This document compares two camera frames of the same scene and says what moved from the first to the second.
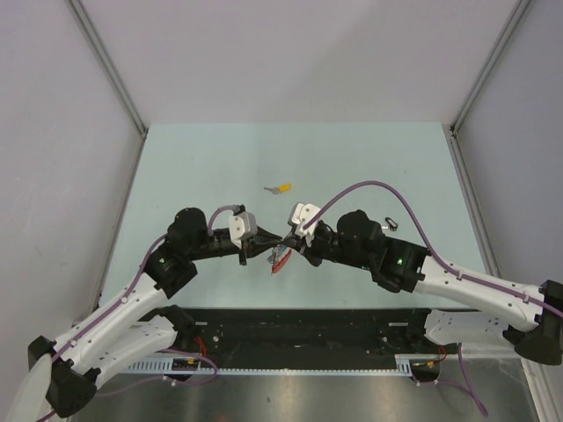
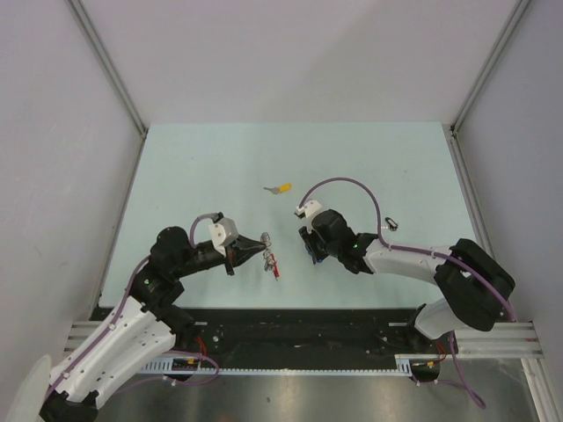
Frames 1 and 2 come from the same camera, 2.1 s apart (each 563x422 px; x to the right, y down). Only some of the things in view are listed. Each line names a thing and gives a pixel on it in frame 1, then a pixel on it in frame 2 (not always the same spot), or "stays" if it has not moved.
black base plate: (242, 334) stays
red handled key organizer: (282, 254) → (270, 262)
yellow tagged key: (282, 188) stays
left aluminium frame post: (109, 66) stays
